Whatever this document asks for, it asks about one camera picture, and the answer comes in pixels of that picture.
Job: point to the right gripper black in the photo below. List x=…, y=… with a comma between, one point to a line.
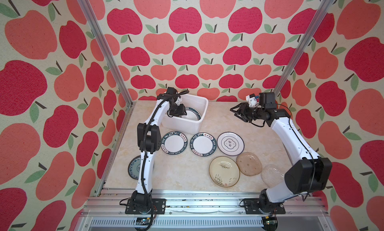
x=244, y=107

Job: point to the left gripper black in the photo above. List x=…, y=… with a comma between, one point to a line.
x=181, y=112

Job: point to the small teal rim plate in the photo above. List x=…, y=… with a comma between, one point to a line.
x=192, y=114

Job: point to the teal rim lettered plate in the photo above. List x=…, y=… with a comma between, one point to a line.
x=203, y=144
x=174, y=143

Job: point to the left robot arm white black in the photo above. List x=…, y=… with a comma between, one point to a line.
x=149, y=142

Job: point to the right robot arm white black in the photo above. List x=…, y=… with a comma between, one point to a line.
x=309, y=172

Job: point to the white plastic bin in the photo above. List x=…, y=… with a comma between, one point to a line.
x=190, y=123

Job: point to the brown glass plate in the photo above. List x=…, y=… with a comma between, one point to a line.
x=249, y=164

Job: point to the cream plate with plant drawing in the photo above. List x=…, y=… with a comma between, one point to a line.
x=224, y=172

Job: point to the clear glass plate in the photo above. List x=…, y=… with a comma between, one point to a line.
x=272, y=175

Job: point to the blue patterned plate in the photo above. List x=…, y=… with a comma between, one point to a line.
x=134, y=167

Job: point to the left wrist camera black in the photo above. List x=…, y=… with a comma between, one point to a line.
x=171, y=92

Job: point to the white plate with black ring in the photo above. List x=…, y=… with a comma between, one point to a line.
x=231, y=144

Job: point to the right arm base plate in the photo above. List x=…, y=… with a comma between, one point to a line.
x=257, y=207

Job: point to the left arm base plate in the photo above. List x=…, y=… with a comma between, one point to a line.
x=145, y=207

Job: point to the aluminium front rail frame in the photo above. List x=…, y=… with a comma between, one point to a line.
x=203, y=211

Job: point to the aluminium frame post right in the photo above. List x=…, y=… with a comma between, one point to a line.
x=307, y=37

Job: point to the aluminium frame post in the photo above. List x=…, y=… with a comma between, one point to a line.
x=307, y=37
x=86, y=7

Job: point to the aluminium frame post left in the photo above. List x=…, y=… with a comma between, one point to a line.
x=86, y=7

